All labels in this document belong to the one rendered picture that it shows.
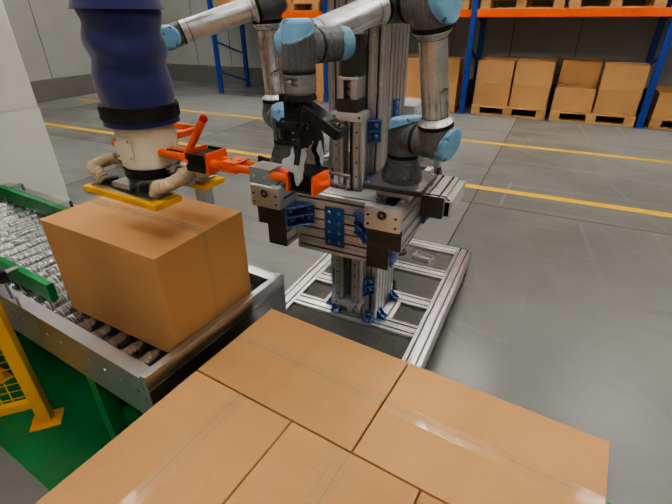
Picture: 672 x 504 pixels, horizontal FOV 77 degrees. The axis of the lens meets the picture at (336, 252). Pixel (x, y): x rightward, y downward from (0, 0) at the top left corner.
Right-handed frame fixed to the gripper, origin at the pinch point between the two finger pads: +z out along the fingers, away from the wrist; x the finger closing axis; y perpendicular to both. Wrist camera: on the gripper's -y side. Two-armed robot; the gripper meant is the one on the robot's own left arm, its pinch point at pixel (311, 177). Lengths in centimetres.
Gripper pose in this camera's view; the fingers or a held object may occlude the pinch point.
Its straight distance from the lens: 110.0
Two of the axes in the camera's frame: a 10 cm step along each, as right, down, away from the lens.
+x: -5.2, 4.4, -7.4
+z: 0.1, 8.6, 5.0
